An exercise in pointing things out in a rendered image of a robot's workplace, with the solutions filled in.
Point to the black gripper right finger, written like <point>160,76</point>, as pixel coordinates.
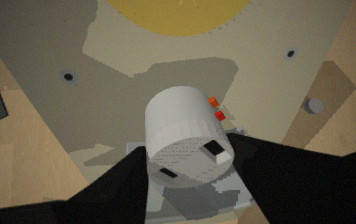
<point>296,186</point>

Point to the beige service panel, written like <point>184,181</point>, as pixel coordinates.
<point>90,67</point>

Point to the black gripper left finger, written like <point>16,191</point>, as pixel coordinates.
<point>119,196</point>

